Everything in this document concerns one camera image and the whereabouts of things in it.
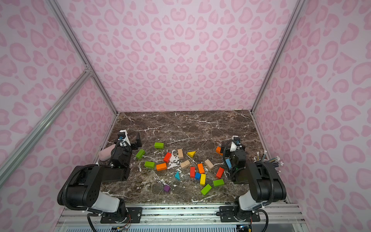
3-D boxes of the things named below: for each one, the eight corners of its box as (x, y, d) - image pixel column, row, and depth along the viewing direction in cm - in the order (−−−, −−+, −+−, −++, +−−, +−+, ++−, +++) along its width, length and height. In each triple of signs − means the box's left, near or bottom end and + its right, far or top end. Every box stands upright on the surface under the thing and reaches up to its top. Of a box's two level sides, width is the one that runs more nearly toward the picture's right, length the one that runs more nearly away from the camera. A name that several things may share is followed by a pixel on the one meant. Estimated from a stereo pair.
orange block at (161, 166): (157, 171, 90) (156, 169, 88) (156, 166, 92) (156, 164, 90) (167, 169, 91) (166, 167, 89) (166, 164, 93) (165, 162, 91)
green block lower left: (144, 166, 92) (143, 165, 90) (146, 162, 94) (145, 160, 93) (154, 168, 91) (153, 167, 90) (156, 163, 93) (155, 162, 92)
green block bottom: (200, 192, 82) (200, 191, 80) (207, 184, 84) (207, 183, 83) (205, 196, 80) (205, 195, 79) (211, 188, 83) (212, 187, 81)
